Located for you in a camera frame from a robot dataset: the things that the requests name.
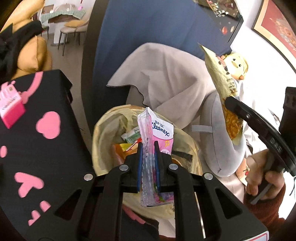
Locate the black jacket on sofa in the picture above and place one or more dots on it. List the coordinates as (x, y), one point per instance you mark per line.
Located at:
(12, 44)

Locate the green white snack packet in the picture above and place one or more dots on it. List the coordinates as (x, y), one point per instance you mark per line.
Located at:
(131, 136)

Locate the yellow bag lined trash bin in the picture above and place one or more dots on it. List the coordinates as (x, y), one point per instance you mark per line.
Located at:
(108, 131)

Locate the orange snack wrapper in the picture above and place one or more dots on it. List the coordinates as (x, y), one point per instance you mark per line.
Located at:
(126, 149)

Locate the framed red wall picture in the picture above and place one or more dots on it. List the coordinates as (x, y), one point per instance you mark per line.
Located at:
(273, 26)

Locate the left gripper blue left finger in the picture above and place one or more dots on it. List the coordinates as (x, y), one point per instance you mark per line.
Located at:
(139, 165)

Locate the glass fish tank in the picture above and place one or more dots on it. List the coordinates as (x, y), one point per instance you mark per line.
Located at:
(226, 16)

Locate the beige dining chair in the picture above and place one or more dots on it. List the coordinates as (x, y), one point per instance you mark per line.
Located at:
(73, 27)

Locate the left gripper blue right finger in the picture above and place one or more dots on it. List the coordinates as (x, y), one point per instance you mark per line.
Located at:
(157, 157)

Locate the beige blanket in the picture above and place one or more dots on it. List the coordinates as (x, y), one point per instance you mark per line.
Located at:
(153, 69)

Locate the pink tissue box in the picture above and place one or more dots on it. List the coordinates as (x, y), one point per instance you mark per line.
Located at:
(12, 107)

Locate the person's right hand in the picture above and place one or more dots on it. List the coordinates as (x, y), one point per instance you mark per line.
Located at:
(256, 175)

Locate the gold cartoon snack wrapper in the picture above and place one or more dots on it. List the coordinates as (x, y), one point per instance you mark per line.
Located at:
(226, 87)

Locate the yellow duck plush toy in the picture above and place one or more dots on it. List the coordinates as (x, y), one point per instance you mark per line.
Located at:
(237, 66)

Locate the blue fabric partition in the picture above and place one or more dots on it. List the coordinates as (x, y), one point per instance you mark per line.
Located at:
(127, 25)

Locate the black pink Kitty table cloth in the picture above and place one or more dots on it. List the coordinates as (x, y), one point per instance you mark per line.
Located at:
(44, 162)

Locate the orange leather sofa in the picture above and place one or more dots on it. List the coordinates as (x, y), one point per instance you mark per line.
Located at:
(34, 56)

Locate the dining table with cover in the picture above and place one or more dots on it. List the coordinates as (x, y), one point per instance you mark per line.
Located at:
(55, 16)

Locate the pink Kleenex tissue pack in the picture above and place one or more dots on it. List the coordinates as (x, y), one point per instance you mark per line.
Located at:
(157, 136)

